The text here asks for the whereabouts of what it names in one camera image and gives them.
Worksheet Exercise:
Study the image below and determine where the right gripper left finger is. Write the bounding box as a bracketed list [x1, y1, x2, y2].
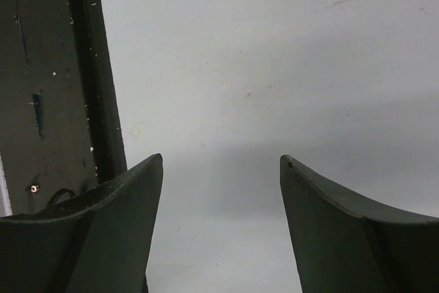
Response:
[1, 154, 163, 292]

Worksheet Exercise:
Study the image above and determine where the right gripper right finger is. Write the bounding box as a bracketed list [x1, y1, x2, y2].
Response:
[280, 155, 438, 292]

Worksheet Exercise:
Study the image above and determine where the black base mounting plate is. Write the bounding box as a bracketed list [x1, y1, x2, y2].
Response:
[1, 0, 127, 216]

